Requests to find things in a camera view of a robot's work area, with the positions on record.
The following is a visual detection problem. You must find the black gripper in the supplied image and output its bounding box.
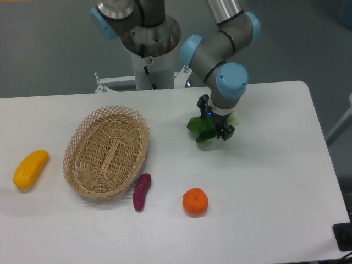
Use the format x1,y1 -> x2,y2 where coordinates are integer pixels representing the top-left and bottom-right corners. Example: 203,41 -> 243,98
196,94 -> 235,141

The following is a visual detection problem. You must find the green bok choy vegetable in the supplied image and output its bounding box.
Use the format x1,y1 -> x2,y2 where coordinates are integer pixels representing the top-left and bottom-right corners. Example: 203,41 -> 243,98
186,109 -> 240,144

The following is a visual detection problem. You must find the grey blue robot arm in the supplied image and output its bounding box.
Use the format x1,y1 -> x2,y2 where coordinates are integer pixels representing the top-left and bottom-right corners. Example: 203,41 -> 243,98
90,1 -> 261,143

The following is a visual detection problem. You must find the orange tangerine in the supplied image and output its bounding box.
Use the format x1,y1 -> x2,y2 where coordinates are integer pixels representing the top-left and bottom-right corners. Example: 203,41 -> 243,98
182,188 -> 208,216

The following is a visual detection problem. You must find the purple sweet potato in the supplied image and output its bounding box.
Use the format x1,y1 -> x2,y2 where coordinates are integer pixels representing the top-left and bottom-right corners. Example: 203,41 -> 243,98
133,173 -> 152,211

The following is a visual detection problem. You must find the woven wicker basket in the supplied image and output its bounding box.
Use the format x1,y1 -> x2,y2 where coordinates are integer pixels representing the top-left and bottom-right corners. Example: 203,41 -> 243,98
63,106 -> 150,199

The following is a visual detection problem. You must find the black box at table edge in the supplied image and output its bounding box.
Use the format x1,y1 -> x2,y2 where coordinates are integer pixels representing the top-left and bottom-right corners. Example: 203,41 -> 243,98
332,222 -> 351,252

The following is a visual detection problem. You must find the yellow mango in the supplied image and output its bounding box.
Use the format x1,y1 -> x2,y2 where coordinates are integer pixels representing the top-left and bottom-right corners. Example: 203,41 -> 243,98
13,150 -> 49,190

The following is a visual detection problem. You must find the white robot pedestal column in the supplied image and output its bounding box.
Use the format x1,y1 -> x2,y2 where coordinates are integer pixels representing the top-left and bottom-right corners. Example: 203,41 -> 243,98
130,52 -> 174,91

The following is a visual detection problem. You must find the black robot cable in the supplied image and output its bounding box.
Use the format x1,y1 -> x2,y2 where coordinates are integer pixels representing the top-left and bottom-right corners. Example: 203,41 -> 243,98
140,43 -> 159,90

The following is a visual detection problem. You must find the white metal base frame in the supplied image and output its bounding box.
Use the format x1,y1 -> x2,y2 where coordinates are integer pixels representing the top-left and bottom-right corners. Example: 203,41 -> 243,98
93,64 -> 193,93

